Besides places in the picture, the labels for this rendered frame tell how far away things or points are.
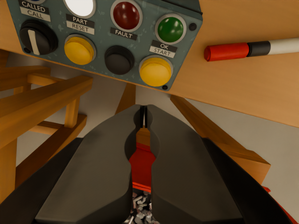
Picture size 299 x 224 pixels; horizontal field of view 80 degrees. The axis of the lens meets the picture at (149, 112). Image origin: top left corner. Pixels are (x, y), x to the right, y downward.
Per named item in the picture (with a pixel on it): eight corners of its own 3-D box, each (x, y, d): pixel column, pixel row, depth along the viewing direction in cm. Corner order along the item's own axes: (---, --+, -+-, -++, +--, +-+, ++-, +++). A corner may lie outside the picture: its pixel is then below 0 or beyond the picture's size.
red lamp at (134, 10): (137, 34, 15) (137, 31, 13) (111, 25, 14) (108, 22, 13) (143, 9, 14) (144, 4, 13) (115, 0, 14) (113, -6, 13)
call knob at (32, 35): (58, 53, 17) (52, 61, 16) (28, 45, 16) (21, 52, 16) (54, 26, 15) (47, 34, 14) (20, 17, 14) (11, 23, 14)
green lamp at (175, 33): (178, 46, 15) (182, 45, 14) (152, 38, 15) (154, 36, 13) (184, 22, 15) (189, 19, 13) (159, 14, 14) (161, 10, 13)
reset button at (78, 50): (94, 62, 17) (90, 70, 16) (68, 55, 17) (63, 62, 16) (94, 40, 15) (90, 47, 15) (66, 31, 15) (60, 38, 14)
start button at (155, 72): (165, 84, 18) (164, 92, 18) (138, 76, 18) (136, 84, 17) (175, 61, 16) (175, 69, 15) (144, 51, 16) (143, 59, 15)
